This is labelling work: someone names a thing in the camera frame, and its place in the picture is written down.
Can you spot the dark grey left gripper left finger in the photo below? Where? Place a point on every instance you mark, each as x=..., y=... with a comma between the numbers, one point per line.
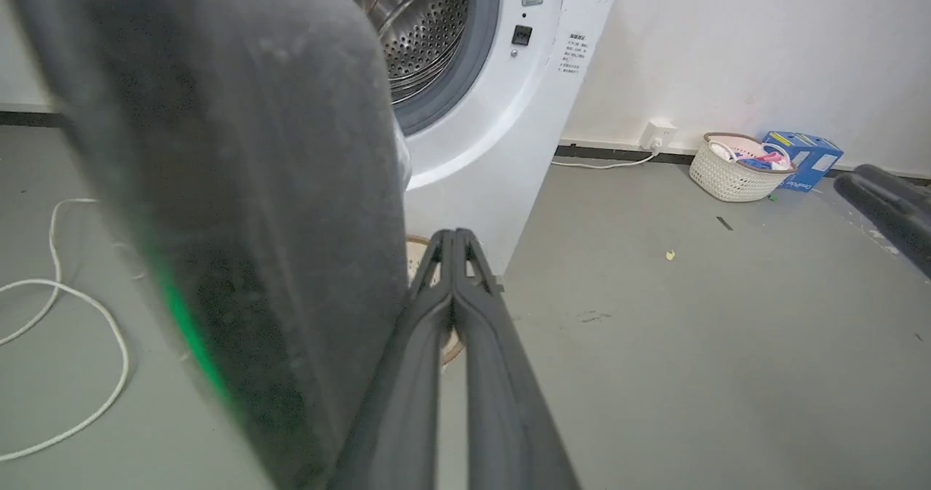
x=407, y=388

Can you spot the dark grey pointed left gripper right finger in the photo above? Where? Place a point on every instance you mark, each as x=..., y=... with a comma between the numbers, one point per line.
x=891, y=210

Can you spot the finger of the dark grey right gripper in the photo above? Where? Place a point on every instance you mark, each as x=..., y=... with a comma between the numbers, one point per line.
x=502, y=403

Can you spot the dark grey cloth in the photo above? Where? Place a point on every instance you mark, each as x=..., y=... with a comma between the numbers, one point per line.
x=240, y=185

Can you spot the white front-load washing machine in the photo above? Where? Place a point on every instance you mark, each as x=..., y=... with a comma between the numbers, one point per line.
x=494, y=112

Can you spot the black door latch socket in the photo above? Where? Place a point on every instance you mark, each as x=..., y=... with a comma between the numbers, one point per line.
x=521, y=35

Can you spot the blue cardboard box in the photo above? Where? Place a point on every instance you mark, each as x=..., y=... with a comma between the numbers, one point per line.
x=814, y=159

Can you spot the colourful clothes pile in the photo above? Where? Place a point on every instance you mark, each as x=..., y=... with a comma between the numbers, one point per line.
x=760, y=158

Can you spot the white woven laundry basket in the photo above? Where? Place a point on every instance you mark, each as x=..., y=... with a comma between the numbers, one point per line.
x=727, y=181

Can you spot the small black strip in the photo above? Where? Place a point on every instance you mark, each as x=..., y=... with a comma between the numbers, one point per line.
x=724, y=223

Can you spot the printed washer label sticker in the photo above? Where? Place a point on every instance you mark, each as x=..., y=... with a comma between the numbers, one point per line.
x=572, y=54

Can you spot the perforated steel washer drum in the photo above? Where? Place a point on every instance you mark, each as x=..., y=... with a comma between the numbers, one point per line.
x=425, y=32

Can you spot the white wall power plug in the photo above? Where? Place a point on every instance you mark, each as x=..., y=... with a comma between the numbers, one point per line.
x=657, y=134

